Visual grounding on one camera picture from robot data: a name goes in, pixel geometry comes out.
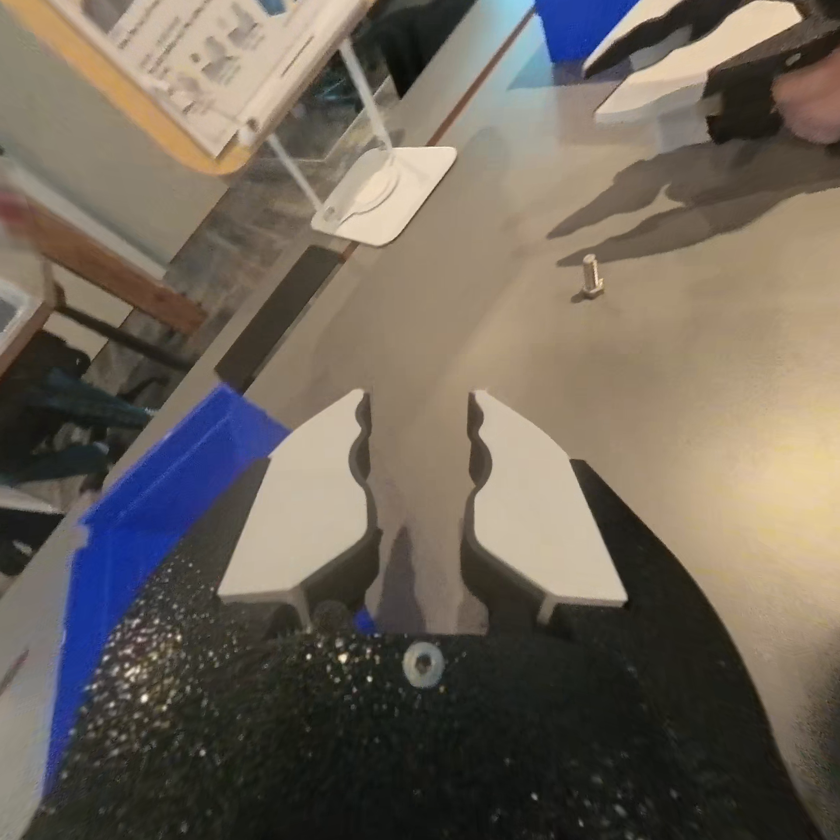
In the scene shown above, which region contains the blue plastic bin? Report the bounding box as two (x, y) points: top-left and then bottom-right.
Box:
(533, 0), (641, 64)
(41, 384), (380, 798)

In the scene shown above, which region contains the black chair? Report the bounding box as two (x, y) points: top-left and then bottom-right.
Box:
(364, 0), (483, 99)

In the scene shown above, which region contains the printed instruction sheet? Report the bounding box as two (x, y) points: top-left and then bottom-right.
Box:
(46, 0), (371, 158)

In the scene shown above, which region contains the clear plastic box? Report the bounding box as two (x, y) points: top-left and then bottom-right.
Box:
(259, 108), (398, 204)

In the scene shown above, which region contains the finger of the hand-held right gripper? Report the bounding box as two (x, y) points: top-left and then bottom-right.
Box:
(594, 0), (808, 127)
(582, 0), (746, 77)

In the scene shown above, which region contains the white document stand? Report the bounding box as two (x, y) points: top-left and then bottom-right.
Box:
(266, 39), (458, 248)

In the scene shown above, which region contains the wooden clipboard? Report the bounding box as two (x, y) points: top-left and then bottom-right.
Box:
(7, 0), (263, 177)

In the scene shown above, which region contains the black table edge pad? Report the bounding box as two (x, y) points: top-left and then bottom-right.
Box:
(215, 245), (347, 395)

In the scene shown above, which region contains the wooden table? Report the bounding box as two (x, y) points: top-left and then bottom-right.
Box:
(0, 157), (208, 382)

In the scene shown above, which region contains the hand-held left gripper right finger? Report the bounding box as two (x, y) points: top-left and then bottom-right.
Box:
(461, 389), (629, 626)

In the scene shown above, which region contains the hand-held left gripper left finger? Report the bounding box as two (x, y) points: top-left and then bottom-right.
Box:
(217, 388), (383, 631)

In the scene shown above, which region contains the person's right hand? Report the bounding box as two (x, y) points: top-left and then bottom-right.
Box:
(772, 51), (840, 145)

